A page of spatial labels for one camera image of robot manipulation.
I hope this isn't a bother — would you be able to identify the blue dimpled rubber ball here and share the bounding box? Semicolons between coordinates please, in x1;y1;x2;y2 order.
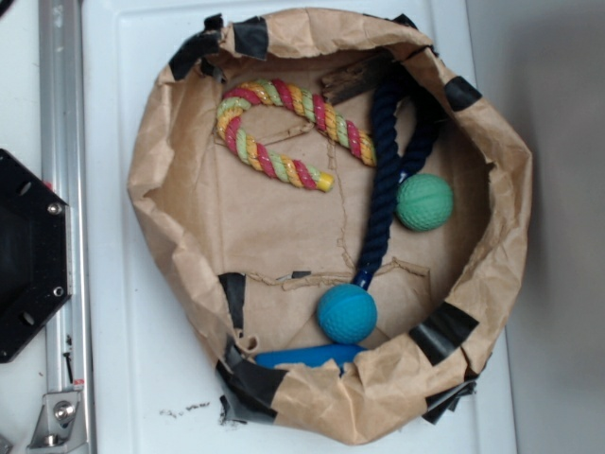
317;284;377;344

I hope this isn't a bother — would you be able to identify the green dimpled rubber ball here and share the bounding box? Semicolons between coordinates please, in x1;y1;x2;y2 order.
395;174;454;232

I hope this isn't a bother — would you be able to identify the brown paper bag bin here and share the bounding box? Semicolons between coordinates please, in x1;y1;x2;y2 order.
128;8;532;445

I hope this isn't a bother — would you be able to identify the blue plastic cylinder toy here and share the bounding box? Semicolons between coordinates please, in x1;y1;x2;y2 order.
253;343;369;375

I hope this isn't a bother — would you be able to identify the dark wooden block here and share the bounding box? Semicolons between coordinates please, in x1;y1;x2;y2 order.
320;53;394;105

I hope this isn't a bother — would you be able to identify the multicolour twisted rope toy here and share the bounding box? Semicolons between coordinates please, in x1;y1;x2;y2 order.
216;79;377;193

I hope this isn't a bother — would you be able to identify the navy blue rope toy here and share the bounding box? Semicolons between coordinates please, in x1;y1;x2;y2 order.
353;67;444;289

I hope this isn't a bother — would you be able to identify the aluminium extrusion rail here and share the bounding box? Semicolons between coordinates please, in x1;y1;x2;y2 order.
39;1;97;453

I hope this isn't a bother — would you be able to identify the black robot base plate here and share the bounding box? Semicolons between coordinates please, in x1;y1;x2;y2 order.
1;149;70;364

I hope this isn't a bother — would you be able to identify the metal corner bracket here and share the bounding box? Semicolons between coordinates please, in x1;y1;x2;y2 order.
26;391;87;453

